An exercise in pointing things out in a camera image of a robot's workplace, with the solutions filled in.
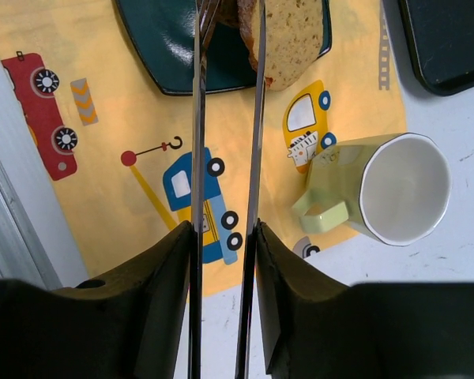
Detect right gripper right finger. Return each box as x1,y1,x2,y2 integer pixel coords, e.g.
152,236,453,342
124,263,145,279
257,223,474,378

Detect metal tongs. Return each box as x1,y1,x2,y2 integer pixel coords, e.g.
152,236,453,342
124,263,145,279
188,1,266,378

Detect pale green mug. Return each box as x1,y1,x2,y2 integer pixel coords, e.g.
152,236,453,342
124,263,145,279
292,133,452,246

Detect black baking tray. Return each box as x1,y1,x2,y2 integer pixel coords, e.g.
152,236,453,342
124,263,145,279
398,0,474,96

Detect yellow vehicle print placemat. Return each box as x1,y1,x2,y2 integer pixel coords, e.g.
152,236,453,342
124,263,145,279
0,1,406,276

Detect bread slice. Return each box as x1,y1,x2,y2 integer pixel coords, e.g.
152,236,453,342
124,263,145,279
237,0,324,91

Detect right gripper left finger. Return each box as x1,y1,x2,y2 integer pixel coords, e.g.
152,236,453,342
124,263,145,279
0,222,193,378

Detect brown chocolate muffin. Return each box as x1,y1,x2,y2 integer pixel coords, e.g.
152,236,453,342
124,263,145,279
216,0,239,28

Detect teal square plate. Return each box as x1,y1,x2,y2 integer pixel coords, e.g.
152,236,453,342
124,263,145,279
114,0,333,97

